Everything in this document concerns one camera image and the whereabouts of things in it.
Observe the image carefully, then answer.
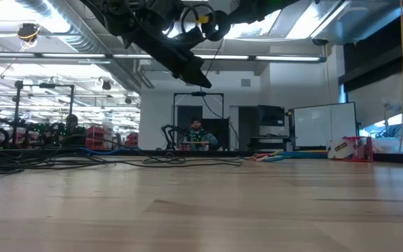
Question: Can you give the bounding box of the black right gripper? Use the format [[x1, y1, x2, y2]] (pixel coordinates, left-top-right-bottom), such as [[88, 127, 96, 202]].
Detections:
[[226, 0, 301, 26]]

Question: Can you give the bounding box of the colourful cable bundle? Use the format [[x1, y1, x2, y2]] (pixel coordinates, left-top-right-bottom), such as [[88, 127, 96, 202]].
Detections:
[[245, 153, 272, 161]]

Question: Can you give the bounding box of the bundle of coloured tubes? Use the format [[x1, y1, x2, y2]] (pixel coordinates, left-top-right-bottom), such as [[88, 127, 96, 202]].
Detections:
[[264, 148, 328, 158]]

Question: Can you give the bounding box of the yellow hanging cable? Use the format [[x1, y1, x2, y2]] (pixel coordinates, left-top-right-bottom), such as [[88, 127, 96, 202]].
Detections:
[[398, 0, 403, 154]]

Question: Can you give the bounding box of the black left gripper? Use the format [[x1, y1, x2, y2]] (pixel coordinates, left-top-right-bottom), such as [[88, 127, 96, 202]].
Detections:
[[117, 0, 213, 89]]

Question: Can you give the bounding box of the black robot station frame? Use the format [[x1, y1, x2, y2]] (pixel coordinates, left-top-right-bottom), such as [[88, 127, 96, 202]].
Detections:
[[171, 91, 225, 152], [12, 80, 76, 150]]

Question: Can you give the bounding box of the whiteboard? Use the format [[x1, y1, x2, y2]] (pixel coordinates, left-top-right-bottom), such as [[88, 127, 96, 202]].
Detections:
[[293, 101, 358, 148]]

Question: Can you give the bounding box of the black monitor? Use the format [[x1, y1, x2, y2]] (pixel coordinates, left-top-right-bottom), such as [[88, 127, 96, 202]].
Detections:
[[257, 104, 286, 127]]

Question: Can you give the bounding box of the long ceiling light bar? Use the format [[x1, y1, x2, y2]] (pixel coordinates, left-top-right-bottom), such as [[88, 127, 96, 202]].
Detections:
[[0, 51, 328, 64]]

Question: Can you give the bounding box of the person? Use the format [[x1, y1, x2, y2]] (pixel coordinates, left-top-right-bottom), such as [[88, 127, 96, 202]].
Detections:
[[63, 113, 87, 146], [183, 118, 220, 151]]

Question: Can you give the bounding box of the black round cord spool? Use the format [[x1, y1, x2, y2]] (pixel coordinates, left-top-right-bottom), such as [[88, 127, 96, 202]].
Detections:
[[201, 10, 232, 42]]

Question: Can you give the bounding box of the red tape dispenser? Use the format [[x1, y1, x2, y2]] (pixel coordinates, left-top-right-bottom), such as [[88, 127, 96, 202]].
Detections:
[[341, 136, 374, 163]]

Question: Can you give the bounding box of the black ceiling cord reel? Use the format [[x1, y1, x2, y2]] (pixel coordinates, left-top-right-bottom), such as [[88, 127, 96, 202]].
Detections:
[[16, 22, 42, 50]]

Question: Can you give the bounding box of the red tool cabinet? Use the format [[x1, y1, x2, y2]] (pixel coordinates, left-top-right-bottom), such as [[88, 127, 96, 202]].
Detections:
[[86, 125, 108, 151], [126, 132, 140, 147]]

